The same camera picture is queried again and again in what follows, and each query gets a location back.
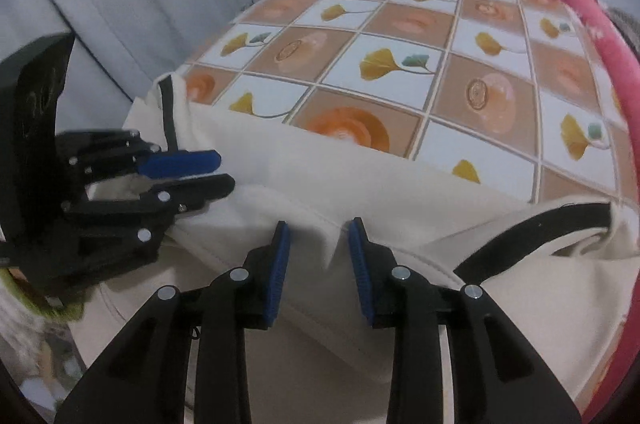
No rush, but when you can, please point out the cream zip jacket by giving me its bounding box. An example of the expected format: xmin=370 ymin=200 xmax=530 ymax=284
xmin=70 ymin=74 xmax=639 ymax=423

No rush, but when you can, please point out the pink floral blanket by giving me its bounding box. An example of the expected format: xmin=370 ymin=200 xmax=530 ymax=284
xmin=561 ymin=0 xmax=639 ymax=423

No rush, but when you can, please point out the patterned tile bed sheet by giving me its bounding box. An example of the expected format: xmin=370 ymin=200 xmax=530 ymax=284
xmin=181 ymin=0 xmax=639 ymax=209

